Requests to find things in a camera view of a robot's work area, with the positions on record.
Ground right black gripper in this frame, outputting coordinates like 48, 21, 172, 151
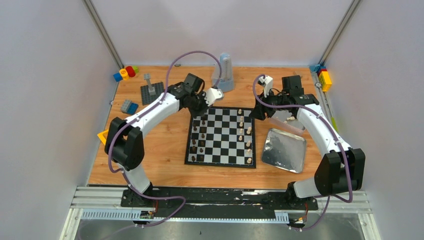
249, 88, 289, 121

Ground clear plastic container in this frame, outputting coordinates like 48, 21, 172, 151
268, 109, 306, 136

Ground black white chessboard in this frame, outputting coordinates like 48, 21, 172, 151
184, 106, 256, 169

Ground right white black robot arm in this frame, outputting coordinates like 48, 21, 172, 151
250, 74, 366, 209

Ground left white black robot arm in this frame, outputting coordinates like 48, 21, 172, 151
104, 73, 224, 207

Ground small wooden block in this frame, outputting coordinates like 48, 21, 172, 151
293, 71, 303, 79

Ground stacked lego bricks right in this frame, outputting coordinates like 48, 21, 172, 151
309, 64, 332, 93

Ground grey lego tower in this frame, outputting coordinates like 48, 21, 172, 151
143, 73, 156, 96

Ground grey lego baseplate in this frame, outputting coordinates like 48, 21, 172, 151
140, 81, 165, 106

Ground silver metal tray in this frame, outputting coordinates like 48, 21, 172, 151
261, 128, 307, 174

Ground blue grey lego brick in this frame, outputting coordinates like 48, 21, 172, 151
120, 99, 139, 115

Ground colourful toy blocks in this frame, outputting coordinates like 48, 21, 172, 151
112, 65, 140, 82

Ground yellow plastic triangle toy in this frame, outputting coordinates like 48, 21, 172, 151
97, 129, 109, 145

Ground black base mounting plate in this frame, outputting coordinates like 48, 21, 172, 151
120, 186, 319, 219

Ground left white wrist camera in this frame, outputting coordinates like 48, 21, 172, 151
204, 87, 224, 107

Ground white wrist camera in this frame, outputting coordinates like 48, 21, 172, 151
204, 87, 224, 107
258, 74, 273, 98

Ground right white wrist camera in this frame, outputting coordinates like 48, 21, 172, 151
258, 74, 273, 98

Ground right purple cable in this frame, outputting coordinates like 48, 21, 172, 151
252, 74, 354, 232

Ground purple cable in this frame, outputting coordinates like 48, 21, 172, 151
107, 50, 223, 229
252, 74, 354, 232

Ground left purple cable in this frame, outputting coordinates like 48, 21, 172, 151
107, 50, 223, 229

